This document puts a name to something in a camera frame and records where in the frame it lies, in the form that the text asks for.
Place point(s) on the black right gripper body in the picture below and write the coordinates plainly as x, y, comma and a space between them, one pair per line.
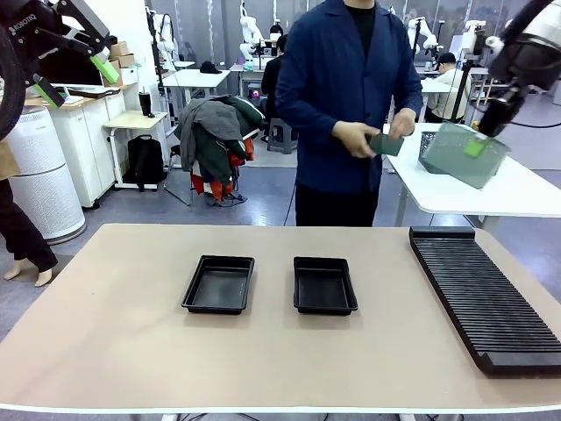
530, 66

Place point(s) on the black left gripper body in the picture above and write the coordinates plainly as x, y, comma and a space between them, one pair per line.
26, 22

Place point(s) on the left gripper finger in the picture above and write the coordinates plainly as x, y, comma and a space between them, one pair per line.
48, 90
105, 66

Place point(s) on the green perforated circuit board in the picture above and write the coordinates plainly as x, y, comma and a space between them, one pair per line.
388, 147
477, 173

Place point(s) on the blue sleeved right forearm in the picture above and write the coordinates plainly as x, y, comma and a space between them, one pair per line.
307, 116

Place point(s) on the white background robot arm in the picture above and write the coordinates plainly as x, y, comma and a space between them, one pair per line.
427, 39
471, 30
166, 39
247, 30

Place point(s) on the blue sleeved left forearm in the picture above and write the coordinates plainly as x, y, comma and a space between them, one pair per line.
414, 103

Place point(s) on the black ESD tray embossed lettering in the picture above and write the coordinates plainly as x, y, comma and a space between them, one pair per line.
324, 289

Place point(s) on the black plastic ESD tray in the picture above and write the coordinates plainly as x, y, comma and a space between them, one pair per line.
219, 289

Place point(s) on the person's left hand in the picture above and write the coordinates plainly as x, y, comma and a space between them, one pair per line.
403, 123

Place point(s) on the person's right hand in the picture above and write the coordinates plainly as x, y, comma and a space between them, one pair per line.
352, 138

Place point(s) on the brown cardboard box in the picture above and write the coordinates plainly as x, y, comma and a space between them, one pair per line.
120, 49
127, 60

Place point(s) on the white carton box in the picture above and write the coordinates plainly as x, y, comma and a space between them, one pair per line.
130, 76

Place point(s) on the black keyboard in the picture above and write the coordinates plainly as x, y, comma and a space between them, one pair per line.
94, 92

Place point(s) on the black computer monitor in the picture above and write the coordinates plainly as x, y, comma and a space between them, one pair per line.
74, 70

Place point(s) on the black tripod pole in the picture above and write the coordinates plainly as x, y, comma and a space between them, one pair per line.
460, 96
154, 44

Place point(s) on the black tumbler cup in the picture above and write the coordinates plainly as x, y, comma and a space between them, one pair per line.
144, 105

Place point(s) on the seated person beige jacket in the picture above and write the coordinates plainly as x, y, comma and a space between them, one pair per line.
447, 92

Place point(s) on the small wood top table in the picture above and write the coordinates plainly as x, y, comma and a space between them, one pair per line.
131, 119

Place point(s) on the white cabinet desk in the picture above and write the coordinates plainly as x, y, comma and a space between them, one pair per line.
83, 144

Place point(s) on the white workbench desk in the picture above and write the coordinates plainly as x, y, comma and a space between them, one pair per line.
434, 85
245, 72

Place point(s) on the brown cardboard sheet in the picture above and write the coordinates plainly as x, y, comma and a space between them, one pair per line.
8, 162

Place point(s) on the white cylindrical air purifier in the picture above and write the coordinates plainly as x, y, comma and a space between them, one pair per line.
39, 175

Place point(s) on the white rounded side table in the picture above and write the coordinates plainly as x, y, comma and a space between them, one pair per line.
460, 197

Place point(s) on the white office desk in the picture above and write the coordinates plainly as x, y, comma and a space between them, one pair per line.
197, 79

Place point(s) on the black backpack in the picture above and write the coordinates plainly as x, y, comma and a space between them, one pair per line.
146, 158

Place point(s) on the black baseball cap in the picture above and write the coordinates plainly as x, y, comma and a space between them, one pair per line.
211, 68

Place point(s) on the grey jacket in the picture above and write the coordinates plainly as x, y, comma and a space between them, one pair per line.
206, 123

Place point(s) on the mannequin legs black trousers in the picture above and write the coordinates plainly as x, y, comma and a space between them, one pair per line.
22, 237

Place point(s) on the dark green jacket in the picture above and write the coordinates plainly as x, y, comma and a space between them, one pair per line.
219, 162

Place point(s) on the small glowing device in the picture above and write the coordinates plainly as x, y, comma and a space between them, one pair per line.
255, 93

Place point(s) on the red garment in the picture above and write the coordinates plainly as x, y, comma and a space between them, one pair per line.
247, 151

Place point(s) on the seated person in black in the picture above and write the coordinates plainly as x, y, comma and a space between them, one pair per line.
271, 79

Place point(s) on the person in blue coat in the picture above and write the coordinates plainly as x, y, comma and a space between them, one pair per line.
333, 66

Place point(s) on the black slotted board rack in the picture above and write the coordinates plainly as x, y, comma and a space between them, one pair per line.
482, 298

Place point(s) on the grey plastic stool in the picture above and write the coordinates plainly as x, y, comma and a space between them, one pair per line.
280, 131

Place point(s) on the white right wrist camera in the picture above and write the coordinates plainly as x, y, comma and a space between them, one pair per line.
493, 42

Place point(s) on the metal chair frame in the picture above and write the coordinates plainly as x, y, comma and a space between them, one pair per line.
175, 151

